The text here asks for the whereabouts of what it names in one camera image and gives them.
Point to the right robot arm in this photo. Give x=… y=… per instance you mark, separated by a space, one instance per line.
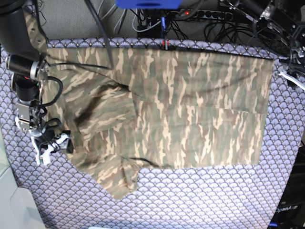
x=35 y=89

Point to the black power strip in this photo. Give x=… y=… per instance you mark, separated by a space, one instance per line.
x=211 y=15

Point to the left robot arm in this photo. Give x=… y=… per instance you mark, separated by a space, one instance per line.
x=279 y=33

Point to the white plastic bin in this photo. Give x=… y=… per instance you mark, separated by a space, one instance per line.
x=17 y=206

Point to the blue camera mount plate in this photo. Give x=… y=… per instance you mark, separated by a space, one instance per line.
x=148 y=4

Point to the purple fan-pattern tablecloth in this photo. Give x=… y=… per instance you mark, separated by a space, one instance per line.
x=223 y=197

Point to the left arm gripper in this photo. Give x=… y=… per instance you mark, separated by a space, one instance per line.
x=293 y=68

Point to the black OpenArm box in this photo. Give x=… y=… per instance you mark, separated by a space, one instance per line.
x=290 y=213

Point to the camouflage T-shirt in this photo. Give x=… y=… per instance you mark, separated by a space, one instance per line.
x=159 y=109

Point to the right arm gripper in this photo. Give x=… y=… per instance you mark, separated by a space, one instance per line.
x=48 y=143

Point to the red and black clamp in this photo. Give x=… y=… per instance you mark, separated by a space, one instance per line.
x=165 y=44

